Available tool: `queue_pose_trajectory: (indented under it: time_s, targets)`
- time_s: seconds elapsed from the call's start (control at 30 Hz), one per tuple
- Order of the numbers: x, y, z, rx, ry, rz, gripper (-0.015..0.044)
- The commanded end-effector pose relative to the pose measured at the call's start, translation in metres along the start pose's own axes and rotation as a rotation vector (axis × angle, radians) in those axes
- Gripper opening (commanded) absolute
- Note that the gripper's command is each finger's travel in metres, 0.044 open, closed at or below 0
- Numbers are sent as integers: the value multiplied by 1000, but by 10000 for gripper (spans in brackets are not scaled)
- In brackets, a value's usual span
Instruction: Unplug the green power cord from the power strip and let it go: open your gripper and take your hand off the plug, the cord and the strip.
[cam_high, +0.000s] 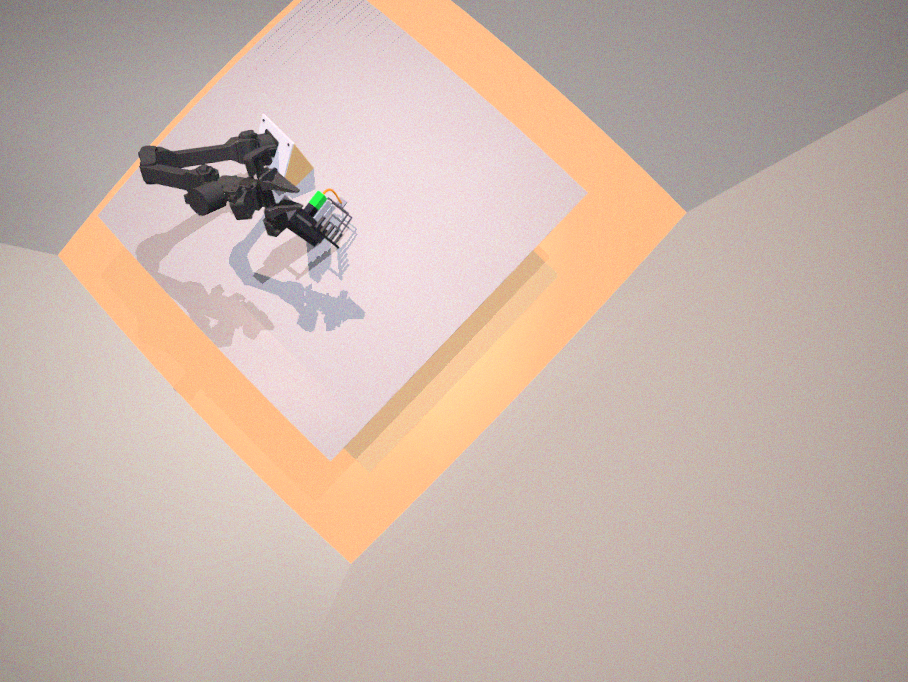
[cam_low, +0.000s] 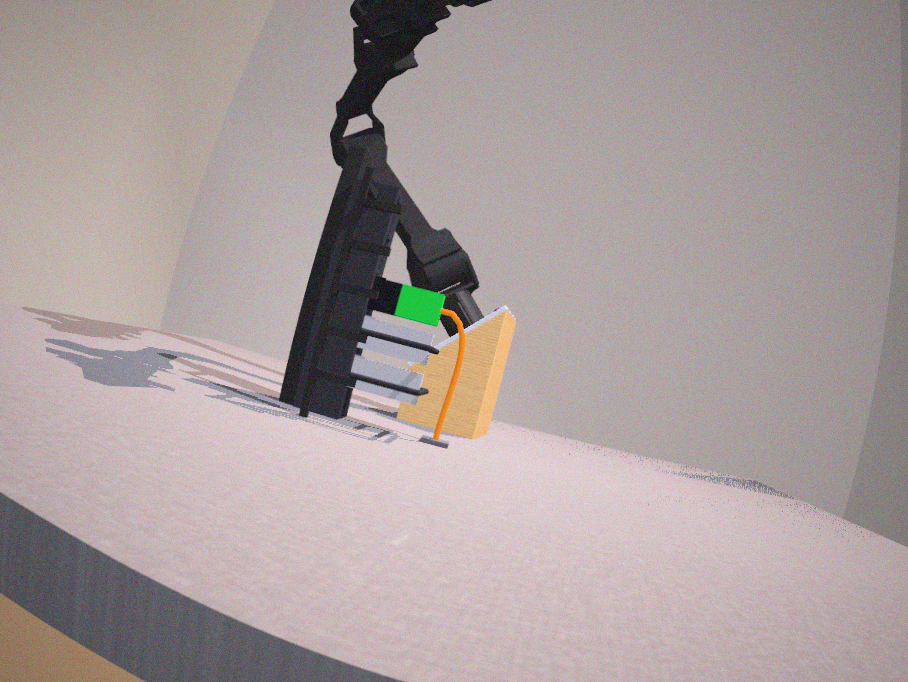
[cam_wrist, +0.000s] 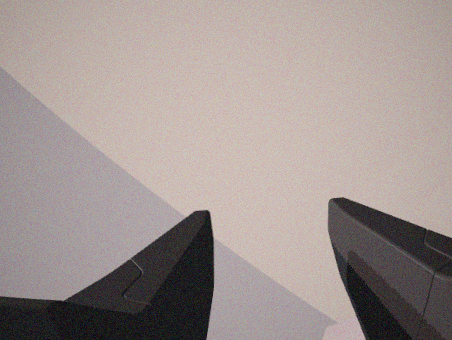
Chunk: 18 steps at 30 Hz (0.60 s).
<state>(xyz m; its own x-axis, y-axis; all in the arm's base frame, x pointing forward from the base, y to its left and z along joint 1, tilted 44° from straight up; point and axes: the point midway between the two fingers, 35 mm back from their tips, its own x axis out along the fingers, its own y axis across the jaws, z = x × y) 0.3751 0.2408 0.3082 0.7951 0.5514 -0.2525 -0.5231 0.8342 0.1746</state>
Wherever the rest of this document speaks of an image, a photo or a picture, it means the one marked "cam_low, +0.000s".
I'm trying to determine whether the black power strip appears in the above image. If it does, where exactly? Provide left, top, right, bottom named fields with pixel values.
left=279, top=146, right=405, bottom=419

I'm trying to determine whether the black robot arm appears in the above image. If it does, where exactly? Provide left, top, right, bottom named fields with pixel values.
left=330, top=26, right=484, bottom=329

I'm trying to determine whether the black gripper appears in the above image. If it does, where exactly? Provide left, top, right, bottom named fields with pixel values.
left=350, top=0, right=492, bottom=44

